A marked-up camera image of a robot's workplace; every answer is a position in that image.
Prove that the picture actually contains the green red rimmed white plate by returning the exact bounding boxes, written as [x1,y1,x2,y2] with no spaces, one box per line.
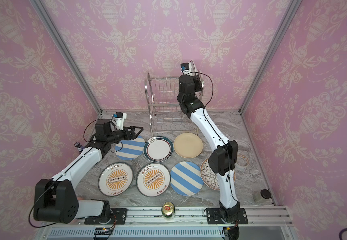
[143,136,174,163]

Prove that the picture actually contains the blue striped plate rear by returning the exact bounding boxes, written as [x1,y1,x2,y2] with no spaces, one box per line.
[115,136,145,161]

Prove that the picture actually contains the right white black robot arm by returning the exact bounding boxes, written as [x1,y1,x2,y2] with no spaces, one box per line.
[177,72,240,223]

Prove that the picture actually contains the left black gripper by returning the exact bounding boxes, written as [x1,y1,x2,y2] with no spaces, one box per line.
[106,126,143,146]

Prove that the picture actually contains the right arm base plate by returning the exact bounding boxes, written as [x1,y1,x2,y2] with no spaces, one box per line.
[204,207,249,225]

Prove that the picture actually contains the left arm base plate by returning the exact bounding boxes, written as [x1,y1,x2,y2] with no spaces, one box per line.
[84,208,127,226]

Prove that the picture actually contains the white plate dark rim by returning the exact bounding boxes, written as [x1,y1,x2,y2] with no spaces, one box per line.
[190,60,204,88]

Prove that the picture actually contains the aluminium rail frame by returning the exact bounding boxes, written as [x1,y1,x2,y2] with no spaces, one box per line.
[35,206,298,240]

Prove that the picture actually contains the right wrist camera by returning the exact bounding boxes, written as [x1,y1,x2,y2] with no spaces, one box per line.
[181,63,193,75]

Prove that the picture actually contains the green gold can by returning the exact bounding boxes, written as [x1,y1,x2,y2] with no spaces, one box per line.
[161,202,176,220]

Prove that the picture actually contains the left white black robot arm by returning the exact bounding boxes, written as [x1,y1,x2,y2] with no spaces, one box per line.
[28,119,143,225]

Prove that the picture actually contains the silver wire dish rack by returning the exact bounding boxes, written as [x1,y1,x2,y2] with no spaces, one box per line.
[144,73,199,137]

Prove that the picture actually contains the orange sunburst plate right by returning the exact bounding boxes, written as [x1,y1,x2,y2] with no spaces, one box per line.
[136,163,171,198]

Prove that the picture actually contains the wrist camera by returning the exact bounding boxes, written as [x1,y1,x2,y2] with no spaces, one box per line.
[113,112,127,130]
[181,63,193,75]

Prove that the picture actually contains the orange sunburst plate left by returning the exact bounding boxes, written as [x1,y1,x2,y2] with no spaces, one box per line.
[98,162,133,197]

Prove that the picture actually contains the orange sunburst plate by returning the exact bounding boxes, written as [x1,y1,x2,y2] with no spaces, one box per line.
[98,162,133,197]
[136,163,171,198]

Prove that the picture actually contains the purple bottle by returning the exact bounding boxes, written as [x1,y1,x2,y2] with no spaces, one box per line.
[74,142,84,153]

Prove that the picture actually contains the blue striped plate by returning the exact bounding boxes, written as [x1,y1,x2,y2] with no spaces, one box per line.
[170,162,204,197]
[115,136,145,161]

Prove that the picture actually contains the plain cream plate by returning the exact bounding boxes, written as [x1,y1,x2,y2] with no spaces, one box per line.
[173,133,203,159]

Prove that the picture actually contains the tape roll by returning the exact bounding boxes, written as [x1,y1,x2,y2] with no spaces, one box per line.
[236,155,250,169]

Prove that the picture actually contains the blue striped plate front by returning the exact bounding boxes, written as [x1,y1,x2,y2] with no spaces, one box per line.
[170,162,204,197]

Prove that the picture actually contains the floral pattern plate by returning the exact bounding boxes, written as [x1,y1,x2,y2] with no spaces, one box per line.
[200,159,220,191]

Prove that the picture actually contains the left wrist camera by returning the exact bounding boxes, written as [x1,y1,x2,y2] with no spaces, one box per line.
[113,112,127,130]

